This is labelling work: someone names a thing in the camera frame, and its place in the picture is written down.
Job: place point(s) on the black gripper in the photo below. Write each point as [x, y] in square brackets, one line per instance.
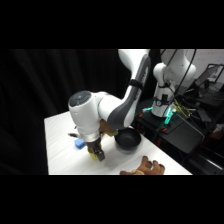
[94, 144]

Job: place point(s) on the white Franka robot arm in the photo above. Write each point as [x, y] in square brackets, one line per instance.
[88, 110]

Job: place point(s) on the black bowl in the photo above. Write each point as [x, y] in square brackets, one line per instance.
[128, 138]

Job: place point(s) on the blue sponge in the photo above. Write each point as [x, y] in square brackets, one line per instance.
[80, 143]

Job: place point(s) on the brown plush moose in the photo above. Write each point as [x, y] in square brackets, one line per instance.
[146, 167]

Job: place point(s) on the black robot stand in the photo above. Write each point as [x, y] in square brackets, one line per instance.
[180, 133]

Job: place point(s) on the black curtain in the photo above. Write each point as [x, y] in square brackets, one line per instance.
[26, 100]

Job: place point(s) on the black monitor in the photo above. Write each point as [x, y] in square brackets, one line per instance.
[209, 75]

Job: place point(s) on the tan wrist camera mount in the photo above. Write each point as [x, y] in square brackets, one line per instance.
[108, 128]

